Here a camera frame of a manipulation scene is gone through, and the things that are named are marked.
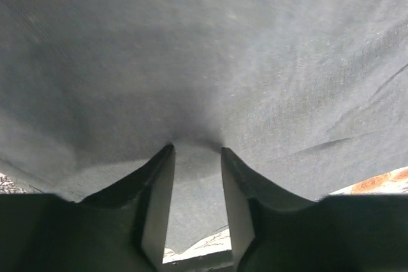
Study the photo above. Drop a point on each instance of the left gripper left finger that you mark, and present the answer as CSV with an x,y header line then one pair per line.
x,y
119,228

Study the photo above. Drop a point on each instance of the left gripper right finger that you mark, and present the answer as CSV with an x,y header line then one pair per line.
x,y
273,229

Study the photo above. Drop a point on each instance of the grey long sleeve shirt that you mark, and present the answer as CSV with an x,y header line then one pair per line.
x,y
312,94

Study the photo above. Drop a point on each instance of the floral patterned table mat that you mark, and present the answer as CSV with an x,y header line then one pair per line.
x,y
393,182

